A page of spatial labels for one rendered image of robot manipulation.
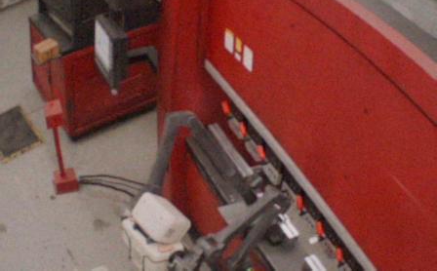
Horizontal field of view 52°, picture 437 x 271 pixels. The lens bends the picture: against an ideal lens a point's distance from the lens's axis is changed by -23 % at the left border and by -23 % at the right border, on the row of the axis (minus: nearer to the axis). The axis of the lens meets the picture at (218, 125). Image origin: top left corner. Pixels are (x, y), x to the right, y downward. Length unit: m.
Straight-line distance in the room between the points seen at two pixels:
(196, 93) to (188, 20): 0.50
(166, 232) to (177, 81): 1.24
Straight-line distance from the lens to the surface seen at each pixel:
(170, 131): 2.43
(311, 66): 2.19
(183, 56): 3.16
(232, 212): 2.80
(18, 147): 5.03
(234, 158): 3.18
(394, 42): 1.67
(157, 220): 2.23
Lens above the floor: 2.94
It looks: 35 degrees down
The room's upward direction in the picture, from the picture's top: 3 degrees clockwise
